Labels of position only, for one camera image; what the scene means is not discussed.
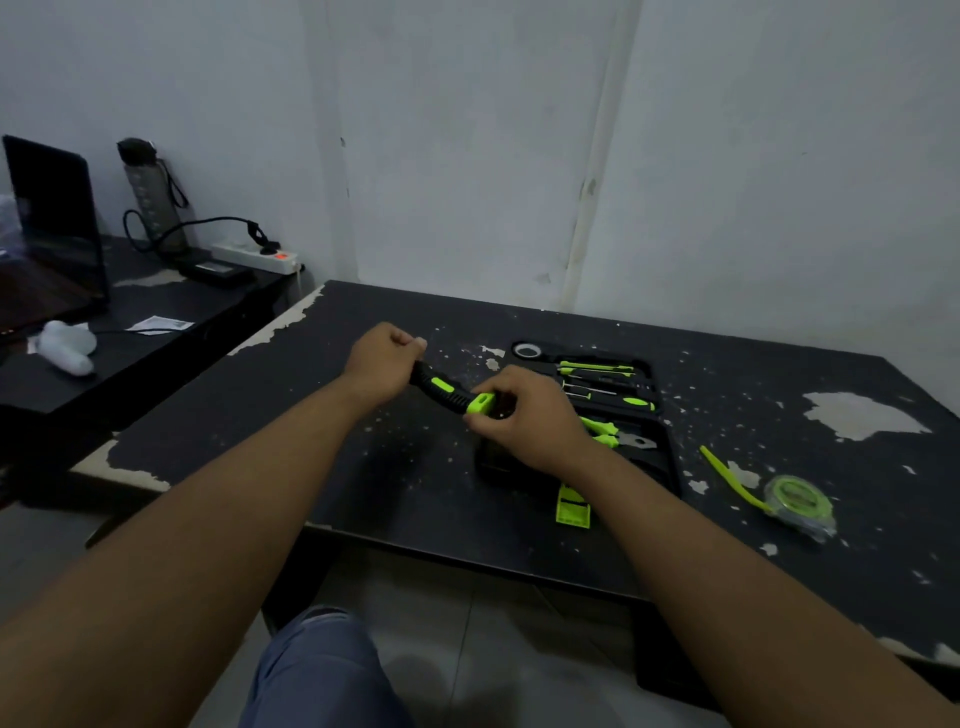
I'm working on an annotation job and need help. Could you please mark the white crumpled plastic wrap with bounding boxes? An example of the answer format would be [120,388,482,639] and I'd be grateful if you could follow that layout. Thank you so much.
[34,320,99,378]

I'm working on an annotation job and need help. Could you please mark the person's left forearm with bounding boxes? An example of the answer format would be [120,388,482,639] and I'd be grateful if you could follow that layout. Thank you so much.
[0,372,378,728]

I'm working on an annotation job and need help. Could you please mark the black power cable with plug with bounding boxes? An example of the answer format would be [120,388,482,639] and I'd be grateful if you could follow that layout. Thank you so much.
[122,209,282,256]

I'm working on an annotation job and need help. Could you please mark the grey water bottle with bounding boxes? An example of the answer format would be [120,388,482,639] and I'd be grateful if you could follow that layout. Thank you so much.
[117,138,191,258]

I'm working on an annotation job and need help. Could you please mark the green tape measure with strap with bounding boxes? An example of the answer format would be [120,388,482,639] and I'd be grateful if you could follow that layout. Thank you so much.
[699,444,838,543]

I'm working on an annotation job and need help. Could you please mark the black side table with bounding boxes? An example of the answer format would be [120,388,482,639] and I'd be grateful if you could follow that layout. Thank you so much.
[0,235,307,481]

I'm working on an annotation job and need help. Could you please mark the black power adapter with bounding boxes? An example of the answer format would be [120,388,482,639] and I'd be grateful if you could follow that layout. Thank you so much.
[178,258,255,288]

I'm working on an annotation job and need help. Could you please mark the white power strip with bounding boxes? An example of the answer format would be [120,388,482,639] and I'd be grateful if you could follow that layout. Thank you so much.
[211,240,302,276]

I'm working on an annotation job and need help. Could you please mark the black laptop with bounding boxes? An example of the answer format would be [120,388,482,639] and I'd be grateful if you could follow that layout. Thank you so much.
[0,135,112,340]

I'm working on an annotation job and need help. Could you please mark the person's left hand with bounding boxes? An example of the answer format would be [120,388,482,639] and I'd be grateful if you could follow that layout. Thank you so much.
[341,322,429,412]

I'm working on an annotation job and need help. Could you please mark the white paper label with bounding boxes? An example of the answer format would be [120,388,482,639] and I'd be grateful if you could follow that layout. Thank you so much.
[125,315,195,336]

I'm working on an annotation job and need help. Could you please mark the black green tipped screwdriver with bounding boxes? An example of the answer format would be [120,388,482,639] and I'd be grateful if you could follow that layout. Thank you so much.
[564,390,658,413]

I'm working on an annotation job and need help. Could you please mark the black plastic tool case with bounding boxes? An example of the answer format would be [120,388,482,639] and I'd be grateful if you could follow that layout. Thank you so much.
[474,339,682,502]

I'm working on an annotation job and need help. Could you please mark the green case latch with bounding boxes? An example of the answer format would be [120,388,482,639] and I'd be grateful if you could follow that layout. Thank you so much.
[555,483,592,530]

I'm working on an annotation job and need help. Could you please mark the black and green handled tool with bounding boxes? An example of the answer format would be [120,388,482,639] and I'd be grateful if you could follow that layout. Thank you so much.
[408,360,500,417]

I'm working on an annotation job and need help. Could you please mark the person's right hand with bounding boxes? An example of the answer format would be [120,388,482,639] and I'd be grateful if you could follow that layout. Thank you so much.
[462,365,595,482]

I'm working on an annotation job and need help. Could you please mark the person's right forearm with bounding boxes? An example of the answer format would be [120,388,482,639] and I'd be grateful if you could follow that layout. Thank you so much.
[556,448,960,728]

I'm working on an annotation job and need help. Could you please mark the green handled pliers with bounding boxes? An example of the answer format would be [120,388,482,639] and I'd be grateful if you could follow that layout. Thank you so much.
[580,416,658,452]

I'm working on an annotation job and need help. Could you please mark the person's leg in jeans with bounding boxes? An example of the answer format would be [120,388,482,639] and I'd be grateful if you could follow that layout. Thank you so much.
[238,607,415,728]

